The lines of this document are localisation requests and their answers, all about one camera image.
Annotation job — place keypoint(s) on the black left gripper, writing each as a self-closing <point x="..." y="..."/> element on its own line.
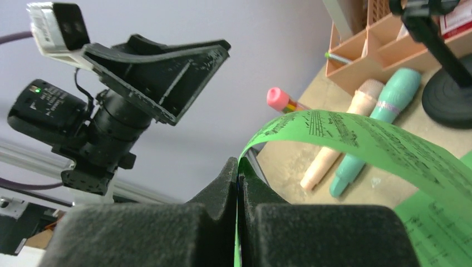
<point x="149" y="80"/>

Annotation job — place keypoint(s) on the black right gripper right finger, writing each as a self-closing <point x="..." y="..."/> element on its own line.
<point x="273" y="232"/>

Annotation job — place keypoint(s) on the black mic stand for pink mic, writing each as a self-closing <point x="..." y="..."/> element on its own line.
<point x="446" y="97"/>

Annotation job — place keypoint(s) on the green capped marker front slot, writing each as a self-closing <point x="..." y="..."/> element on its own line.
<point x="333" y="57"/>

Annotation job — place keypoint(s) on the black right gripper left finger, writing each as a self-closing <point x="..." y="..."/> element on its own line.
<point x="200" y="232"/>

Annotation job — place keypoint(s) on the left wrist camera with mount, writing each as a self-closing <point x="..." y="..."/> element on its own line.
<point x="60" y="32"/>

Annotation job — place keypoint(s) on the grey binder folder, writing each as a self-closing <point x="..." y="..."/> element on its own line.
<point x="348" y="16"/>

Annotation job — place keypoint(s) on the red white staples box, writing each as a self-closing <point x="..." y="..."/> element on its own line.
<point x="457" y="21"/>

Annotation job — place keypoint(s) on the pink capped bottle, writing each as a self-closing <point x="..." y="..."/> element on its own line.
<point x="282" y="102"/>

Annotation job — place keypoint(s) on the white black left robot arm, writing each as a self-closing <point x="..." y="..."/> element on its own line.
<point x="61" y="120"/>

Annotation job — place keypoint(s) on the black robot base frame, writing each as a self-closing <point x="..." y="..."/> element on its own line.
<point x="24" y="217"/>

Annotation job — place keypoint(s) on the green sheet music paper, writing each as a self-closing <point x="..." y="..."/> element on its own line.
<point x="438" y="219"/>
<point x="375" y="142"/>

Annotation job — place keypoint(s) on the orange plastic file organizer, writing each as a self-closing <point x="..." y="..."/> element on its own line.
<point x="377" y="51"/>

